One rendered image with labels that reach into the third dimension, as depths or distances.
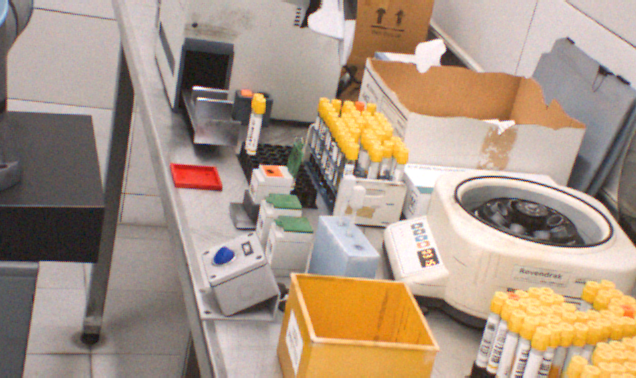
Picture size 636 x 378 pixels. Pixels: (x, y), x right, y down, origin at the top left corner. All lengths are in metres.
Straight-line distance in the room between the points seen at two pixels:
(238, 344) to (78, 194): 0.27
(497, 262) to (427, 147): 0.35
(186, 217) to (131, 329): 1.42
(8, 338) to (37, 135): 0.27
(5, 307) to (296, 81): 0.71
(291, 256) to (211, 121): 0.37
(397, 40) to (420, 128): 0.68
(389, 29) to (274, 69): 0.48
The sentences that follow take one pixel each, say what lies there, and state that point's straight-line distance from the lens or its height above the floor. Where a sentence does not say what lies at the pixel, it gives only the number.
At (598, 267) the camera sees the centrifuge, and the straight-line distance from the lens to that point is 1.41.
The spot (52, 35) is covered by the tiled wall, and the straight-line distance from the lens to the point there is 3.22.
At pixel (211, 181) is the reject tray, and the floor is 0.88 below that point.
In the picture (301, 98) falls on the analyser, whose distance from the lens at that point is 1.91.
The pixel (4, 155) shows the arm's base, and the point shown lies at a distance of 1.39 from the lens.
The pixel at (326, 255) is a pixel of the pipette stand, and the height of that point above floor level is 0.94.
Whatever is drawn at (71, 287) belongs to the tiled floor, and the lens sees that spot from 3.09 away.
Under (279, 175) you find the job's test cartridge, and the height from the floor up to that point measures 0.95.
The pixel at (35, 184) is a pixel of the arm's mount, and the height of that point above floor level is 0.95.
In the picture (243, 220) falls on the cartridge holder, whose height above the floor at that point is 0.89.
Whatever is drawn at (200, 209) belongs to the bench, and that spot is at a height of 0.87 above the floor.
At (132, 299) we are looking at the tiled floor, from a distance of 3.06.
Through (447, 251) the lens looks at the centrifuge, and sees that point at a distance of 1.41.
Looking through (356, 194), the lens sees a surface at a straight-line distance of 1.31.
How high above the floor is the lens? 1.55
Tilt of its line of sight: 23 degrees down
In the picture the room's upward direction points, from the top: 12 degrees clockwise
